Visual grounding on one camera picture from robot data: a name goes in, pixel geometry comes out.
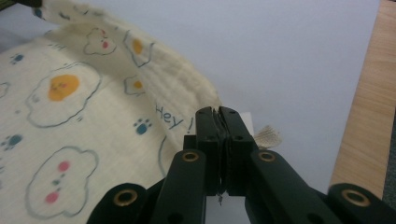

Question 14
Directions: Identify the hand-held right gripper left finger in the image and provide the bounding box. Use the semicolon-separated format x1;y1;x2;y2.
183;105;226;197

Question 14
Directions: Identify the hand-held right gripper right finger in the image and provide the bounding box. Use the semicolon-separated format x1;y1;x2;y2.
219;105;260;197

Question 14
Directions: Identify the cream printed cloth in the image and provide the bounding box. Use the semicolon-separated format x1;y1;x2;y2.
0;0;283;224

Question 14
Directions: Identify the light grey table mat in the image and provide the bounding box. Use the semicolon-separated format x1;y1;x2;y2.
0;0;381;224

